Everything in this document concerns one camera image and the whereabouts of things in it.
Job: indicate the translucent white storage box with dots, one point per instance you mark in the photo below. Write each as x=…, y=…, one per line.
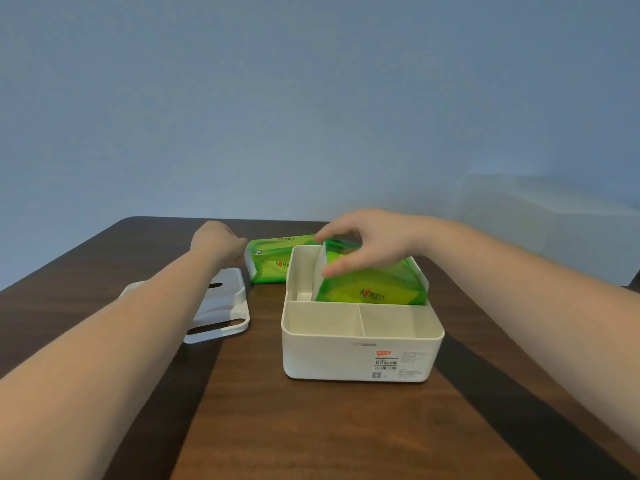
x=550, y=224

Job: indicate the white plastic organizer box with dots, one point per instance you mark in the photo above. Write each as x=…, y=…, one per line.
x=350, y=339

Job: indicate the person's left hand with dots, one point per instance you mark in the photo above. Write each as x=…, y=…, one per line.
x=215, y=242

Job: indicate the white slotted box lid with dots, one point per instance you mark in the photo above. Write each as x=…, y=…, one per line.
x=222, y=307

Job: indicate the green tissue pack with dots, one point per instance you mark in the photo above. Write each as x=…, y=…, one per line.
x=270, y=259
x=375, y=287

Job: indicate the person's right forearm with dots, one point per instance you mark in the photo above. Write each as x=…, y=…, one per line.
x=540, y=304

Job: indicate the person's right hand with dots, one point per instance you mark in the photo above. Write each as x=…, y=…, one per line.
x=385, y=234

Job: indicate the person's right thumb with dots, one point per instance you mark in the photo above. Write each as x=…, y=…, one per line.
x=346, y=265

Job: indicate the person's left forearm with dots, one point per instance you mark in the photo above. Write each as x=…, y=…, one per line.
x=110, y=354

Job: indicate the person's left fingers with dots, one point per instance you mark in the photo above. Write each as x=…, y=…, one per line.
x=240, y=248

